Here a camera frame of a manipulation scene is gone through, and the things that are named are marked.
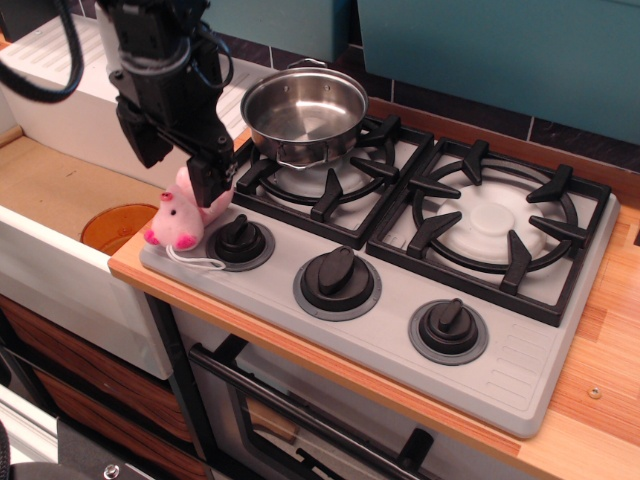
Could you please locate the black right burner grate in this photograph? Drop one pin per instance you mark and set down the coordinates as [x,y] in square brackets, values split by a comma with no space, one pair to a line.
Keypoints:
[521,237]

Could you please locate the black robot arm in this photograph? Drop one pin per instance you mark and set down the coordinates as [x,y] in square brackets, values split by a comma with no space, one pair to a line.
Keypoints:
[162,20]

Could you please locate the black right stove knob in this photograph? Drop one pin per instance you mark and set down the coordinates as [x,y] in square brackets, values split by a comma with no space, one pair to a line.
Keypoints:
[448,332]

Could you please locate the black burner grate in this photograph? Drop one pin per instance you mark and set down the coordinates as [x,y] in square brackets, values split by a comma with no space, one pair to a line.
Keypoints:
[343,201]
[521,237]

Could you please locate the grey toy stove top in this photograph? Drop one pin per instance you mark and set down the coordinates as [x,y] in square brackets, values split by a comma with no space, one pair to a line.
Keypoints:
[509,386]

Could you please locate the pink stuffed pig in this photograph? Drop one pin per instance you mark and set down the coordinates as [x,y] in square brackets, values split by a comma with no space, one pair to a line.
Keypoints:
[179,224]

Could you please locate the grey toy faucet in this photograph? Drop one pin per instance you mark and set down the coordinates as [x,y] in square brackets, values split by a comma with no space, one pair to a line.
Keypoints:
[109,39]

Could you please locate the orange plastic bowl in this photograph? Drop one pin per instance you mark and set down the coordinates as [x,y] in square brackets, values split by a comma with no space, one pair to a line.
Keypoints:
[111,229]

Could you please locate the wooden drawer cabinet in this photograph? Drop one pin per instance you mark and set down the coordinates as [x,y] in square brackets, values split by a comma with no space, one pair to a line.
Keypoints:
[127,410]

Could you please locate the stainless steel pan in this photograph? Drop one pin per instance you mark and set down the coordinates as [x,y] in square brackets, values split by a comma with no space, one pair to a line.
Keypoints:
[305,115]

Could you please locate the white toy sink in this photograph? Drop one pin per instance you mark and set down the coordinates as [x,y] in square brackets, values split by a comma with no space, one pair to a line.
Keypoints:
[61,165]

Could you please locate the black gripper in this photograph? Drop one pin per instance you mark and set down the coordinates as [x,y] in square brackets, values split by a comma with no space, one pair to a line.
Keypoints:
[168,95]

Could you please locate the oven door with black handle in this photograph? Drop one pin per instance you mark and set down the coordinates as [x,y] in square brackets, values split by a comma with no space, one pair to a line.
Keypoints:
[289,423]

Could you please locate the black left burner grate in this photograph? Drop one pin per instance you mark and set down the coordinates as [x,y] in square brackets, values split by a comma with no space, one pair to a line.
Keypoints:
[343,201]

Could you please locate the black left stove knob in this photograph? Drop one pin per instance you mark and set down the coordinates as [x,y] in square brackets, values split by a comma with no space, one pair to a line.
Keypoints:
[241,244]

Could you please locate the black stove knob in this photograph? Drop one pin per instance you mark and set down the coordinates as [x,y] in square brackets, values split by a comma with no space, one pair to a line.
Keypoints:
[337,286]
[448,332]
[241,244]

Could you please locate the black middle stove knob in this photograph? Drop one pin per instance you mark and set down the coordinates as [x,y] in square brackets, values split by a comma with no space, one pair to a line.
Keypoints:
[337,286]

